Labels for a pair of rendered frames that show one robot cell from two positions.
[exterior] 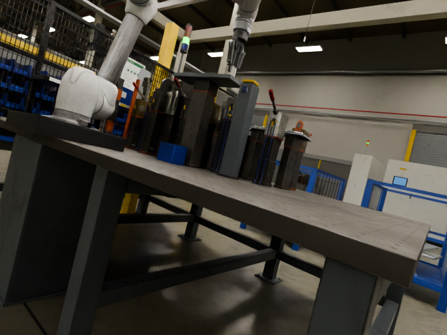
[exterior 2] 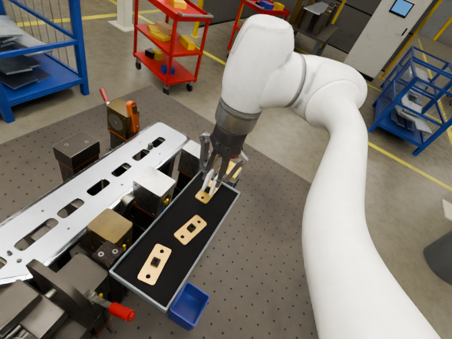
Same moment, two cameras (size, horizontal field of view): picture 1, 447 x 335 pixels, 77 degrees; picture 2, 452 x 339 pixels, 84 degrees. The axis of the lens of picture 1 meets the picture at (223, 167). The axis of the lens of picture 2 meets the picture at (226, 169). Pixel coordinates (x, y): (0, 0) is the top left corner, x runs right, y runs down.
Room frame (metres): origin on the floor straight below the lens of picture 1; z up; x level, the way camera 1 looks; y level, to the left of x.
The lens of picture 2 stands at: (1.56, 0.51, 1.71)
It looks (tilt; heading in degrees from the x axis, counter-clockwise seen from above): 43 degrees down; 247
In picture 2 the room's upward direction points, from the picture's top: 23 degrees clockwise
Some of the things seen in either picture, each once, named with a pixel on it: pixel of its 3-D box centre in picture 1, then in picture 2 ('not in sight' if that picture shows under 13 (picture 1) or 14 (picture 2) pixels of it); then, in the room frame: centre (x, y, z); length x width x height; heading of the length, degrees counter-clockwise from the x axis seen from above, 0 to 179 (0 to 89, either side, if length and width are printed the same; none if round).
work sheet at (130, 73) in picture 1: (131, 78); not in sight; (2.51, 0.99, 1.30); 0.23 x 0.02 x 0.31; 147
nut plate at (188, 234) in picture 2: not in sight; (191, 228); (1.45, 0.20, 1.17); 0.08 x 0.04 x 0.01; 46
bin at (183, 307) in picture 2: (171, 153); (188, 306); (1.39, 0.26, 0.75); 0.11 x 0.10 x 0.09; 57
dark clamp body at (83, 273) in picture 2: (183, 130); (94, 304); (1.67, 0.28, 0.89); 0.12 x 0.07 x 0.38; 147
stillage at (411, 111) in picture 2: not in sight; (413, 104); (-2.35, -2.62, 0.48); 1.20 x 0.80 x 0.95; 54
